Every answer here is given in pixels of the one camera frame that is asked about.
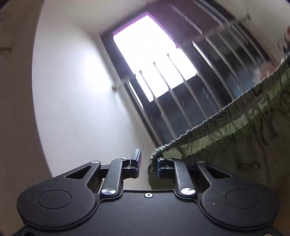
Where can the dark framed window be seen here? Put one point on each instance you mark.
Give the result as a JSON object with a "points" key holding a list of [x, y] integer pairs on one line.
{"points": [[183, 61]]}

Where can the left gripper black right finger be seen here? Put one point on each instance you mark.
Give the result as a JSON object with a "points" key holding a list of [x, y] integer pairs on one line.
{"points": [[190, 182]]}

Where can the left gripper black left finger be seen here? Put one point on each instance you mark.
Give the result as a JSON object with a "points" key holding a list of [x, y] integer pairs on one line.
{"points": [[107, 180]]}

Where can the green patterned garment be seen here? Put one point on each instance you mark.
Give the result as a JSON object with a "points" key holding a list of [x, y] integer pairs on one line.
{"points": [[249, 137]]}

